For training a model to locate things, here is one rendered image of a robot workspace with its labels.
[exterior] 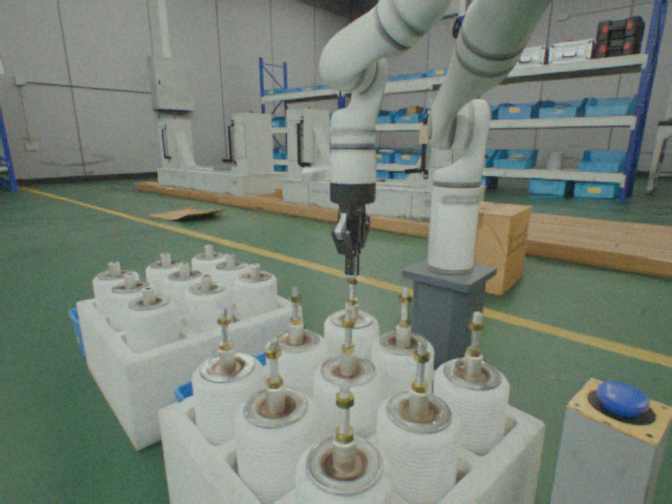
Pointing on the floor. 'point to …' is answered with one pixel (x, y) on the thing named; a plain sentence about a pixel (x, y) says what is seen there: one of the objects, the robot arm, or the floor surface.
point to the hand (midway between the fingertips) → (351, 265)
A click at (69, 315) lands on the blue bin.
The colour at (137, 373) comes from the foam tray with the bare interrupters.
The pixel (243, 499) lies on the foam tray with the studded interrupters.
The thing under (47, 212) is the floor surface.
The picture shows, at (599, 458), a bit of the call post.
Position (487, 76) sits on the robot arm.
